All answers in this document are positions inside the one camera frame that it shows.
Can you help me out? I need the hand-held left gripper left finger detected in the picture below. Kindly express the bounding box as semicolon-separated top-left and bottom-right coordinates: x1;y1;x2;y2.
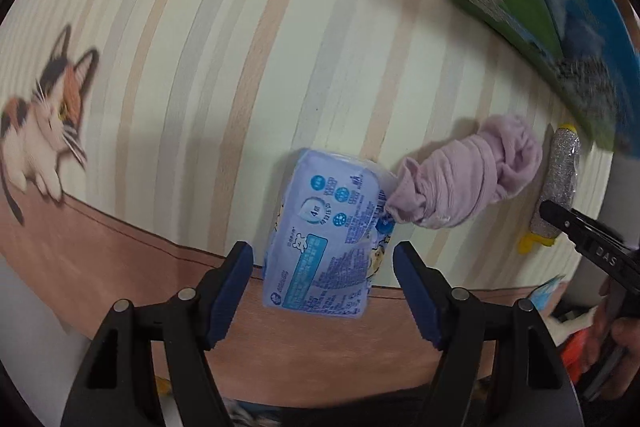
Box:
60;241;254;427

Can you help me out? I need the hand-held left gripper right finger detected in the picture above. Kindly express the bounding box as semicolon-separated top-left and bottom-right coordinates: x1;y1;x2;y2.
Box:
392;242;586;427

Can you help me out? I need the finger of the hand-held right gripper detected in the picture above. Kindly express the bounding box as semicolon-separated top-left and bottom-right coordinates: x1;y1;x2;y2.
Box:
537;200;640;297

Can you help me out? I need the silver scrubber with yellow ends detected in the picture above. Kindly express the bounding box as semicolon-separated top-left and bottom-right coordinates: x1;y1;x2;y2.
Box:
517;123;582;255

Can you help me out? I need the blue tissue pack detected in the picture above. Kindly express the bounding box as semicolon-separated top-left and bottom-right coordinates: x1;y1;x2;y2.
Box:
262;148;397;321

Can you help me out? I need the person's right hand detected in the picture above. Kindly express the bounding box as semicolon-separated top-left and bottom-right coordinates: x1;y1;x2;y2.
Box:
589;279;640;383

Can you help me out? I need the light blue packet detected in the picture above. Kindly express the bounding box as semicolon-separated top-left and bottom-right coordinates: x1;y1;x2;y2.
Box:
529;276;569;314

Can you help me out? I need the orange item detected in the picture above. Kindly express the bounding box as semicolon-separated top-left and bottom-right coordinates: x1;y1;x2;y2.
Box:
560;327;600;384

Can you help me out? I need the rolled pink sock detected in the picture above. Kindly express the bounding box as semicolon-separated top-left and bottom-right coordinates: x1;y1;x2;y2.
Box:
384;114;544;229

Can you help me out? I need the striped cat printed blanket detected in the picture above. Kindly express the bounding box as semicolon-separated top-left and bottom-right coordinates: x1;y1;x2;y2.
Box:
0;0;615;400

